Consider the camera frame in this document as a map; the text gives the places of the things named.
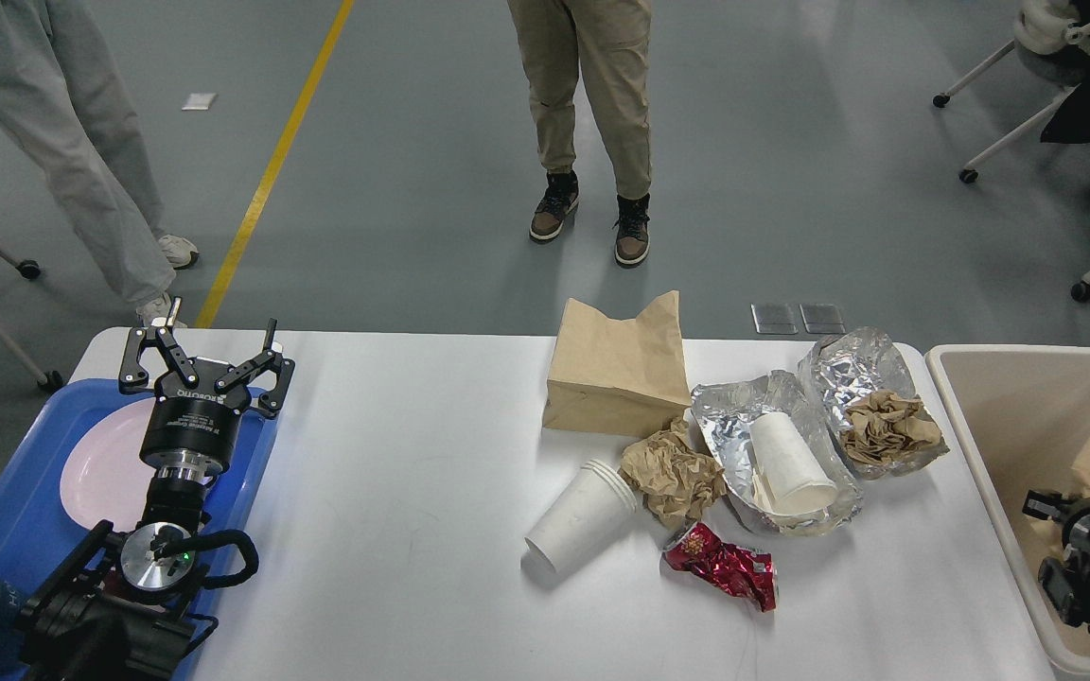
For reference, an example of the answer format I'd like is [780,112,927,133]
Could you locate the crumpled brown paper in foil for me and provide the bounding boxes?
[838,391,943,465]

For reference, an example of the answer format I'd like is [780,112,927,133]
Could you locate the crushed red can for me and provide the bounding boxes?
[662,522,779,613]

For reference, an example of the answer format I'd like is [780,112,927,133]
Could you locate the crumpled foil ball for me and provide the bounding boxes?
[799,327,948,481]

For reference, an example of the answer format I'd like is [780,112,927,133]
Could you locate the person in grey trousers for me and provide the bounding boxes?
[0,1,199,326]

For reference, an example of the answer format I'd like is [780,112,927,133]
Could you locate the person in khaki trousers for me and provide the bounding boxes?
[507,1,653,268]

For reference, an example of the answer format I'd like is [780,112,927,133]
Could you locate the beige plastic bin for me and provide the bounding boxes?
[925,344,1090,680]

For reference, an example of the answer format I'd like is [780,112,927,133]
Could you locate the stacked white paper cups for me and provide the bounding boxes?
[524,460,642,576]

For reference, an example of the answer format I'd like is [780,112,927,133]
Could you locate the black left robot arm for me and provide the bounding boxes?
[14,297,295,680]

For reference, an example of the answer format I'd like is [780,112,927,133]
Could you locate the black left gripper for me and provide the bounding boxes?
[117,296,296,469]

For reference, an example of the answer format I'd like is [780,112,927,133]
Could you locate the white paper cup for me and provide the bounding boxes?
[749,412,838,516]

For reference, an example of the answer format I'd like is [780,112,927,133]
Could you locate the pink plate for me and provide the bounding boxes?
[60,398,195,532]

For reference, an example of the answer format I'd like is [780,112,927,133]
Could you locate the blue plastic tray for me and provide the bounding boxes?
[0,379,278,680]

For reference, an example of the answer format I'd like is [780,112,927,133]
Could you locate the metal floor socket plate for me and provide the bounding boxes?
[751,305,799,335]

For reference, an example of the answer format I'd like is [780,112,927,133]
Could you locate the aluminium foil tray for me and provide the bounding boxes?
[693,370,864,537]

